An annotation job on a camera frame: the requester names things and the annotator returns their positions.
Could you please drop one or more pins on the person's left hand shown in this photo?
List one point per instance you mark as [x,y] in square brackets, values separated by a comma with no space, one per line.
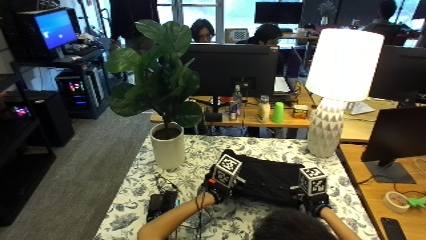
[215,192]

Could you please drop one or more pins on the person's right hand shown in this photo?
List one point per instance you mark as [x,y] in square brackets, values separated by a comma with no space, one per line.
[315,202]

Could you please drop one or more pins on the black garment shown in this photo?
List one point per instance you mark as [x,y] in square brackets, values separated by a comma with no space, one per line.
[267,181]

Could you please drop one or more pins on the white marker cube right glove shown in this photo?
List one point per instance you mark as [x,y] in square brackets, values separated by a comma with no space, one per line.
[313,181]

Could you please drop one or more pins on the white marker cube glove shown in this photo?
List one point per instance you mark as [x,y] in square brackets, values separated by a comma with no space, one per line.
[226,170]
[313,181]

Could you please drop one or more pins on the white marker cube left glove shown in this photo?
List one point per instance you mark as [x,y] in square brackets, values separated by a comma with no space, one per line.
[226,170]

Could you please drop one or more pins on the black device box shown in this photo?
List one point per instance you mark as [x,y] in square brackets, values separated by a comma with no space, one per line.
[161,204]

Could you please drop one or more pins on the white plant pot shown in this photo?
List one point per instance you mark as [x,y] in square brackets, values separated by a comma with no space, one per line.
[168,151]

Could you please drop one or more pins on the white patterned lamp base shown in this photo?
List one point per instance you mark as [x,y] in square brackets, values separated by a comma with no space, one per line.
[326,130]

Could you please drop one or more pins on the beige tape roll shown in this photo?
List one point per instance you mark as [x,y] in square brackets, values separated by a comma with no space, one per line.
[395,202]

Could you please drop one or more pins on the drink can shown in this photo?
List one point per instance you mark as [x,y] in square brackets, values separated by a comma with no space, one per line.
[231,110]

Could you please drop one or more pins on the yellow small box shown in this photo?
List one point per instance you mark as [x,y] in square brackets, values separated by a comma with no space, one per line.
[299,111]

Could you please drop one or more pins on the black smartphone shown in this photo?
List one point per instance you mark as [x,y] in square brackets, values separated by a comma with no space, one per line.
[393,228]

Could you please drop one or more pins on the blue floral tablecloth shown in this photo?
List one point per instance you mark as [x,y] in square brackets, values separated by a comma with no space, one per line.
[128,203]

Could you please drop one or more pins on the green plastic object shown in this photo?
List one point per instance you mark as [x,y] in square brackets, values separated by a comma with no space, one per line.
[416,201]

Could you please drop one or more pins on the clear water bottle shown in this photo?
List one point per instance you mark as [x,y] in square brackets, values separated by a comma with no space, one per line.
[237,97]

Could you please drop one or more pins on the black monitor with square foot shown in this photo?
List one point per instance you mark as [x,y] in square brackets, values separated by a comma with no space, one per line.
[397,133]

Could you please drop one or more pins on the wide black monitor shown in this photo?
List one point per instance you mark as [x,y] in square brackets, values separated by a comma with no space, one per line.
[230,68]

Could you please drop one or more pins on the green leafy plant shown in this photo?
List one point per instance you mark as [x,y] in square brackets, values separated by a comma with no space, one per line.
[165,75]

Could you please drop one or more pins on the white lamp shade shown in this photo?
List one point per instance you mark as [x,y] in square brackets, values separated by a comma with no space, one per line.
[343,65]

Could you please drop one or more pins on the black monitor on wooden desk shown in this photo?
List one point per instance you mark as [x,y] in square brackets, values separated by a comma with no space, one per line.
[397,73]

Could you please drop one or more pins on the black computer tower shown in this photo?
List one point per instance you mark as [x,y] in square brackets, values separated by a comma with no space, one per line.
[81,90]

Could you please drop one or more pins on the checkerboard calibration board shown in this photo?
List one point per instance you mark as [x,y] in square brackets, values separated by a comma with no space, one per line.
[237,35]

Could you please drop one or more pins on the black shelf rack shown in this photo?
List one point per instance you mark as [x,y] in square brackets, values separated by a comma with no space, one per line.
[20,160]

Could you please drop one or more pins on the black equipment desk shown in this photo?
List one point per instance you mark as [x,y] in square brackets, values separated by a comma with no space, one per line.
[66,61]

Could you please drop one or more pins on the monitor with blue screen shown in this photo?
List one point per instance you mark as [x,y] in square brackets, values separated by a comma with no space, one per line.
[53,29]

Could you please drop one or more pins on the black wall screen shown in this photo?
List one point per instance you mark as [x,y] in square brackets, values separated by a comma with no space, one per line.
[278,12]

